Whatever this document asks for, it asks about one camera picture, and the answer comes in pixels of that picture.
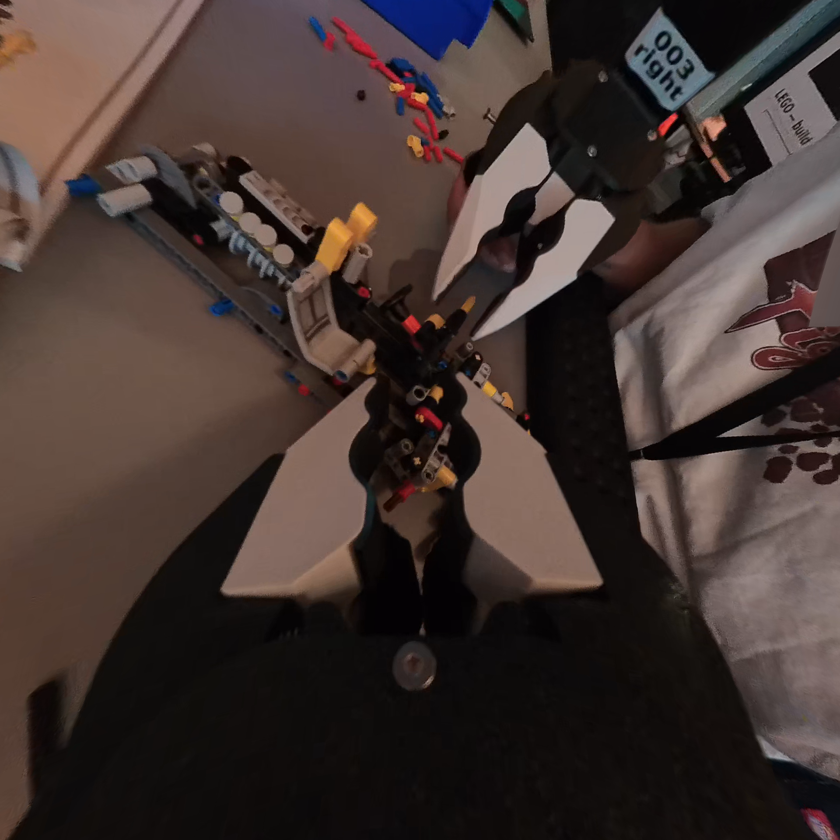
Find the black lego beam yellow axle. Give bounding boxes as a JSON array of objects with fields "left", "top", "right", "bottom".
[{"left": 420, "top": 295, "right": 478, "bottom": 352}]

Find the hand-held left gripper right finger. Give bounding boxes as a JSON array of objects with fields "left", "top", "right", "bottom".
[{"left": 423, "top": 374, "right": 605, "bottom": 634}]

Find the black strap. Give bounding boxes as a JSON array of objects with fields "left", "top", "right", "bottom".
[{"left": 629, "top": 354, "right": 840, "bottom": 462}]

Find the pile of red blue lego pins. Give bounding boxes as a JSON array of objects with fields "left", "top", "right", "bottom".
[{"left": 308, "top": 16, "right": 467, "bottom": 165}]

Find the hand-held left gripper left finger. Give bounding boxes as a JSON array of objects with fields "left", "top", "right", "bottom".
[{"left": 220, "top": 378, "right": 427, "bottom": 634}]

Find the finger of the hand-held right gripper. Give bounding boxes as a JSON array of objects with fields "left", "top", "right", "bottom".
[
  {"left": 470, "top": 197, "right": 616, "bottom": 342},
  {"left": 432, "top": 122, "right": 578, "bottom": 301}
]

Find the person's white printed shirt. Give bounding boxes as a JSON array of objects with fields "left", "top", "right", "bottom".
[{"left": 607, "top": 125, "right": 840, "bottom": 778}]

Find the white printed sign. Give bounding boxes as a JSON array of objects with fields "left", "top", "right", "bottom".
[{"left": 745, "top": 36, "right": 840, "bottom": 161}]

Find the lego car model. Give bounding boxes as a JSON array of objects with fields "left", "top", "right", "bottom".
[{"left": 64, "top": 141, "right": 532, "bottom": 519}]

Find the person's right hand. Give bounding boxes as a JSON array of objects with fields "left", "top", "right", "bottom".
[{"left": 581, "top": 213, "right": 714, "bottom": 294}]

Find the blue plastic bin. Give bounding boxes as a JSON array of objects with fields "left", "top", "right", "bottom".
[{"left": 361, "top": 0, "right": 494, "bottom": 61}]

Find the lego instruction booklet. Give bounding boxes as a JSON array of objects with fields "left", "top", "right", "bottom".
[{"left": 0, "top": 0, "right": 204, "bottom": 273}]

